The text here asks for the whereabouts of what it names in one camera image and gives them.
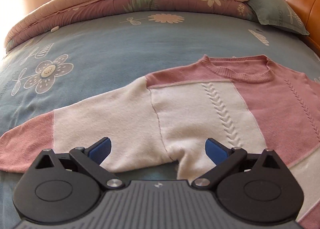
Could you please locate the pink and white sweater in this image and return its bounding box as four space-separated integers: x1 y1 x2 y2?
0 55 320 229

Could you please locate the blue floral bed sheet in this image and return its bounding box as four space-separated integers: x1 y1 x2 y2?
0 10 320 229

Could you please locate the blue-green floral pillow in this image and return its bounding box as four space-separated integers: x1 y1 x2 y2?
246 0 310 36

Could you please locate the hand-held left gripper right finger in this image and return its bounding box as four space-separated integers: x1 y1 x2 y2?
191 138 288 190

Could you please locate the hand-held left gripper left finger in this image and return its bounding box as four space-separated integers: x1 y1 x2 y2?
34 137 125 190

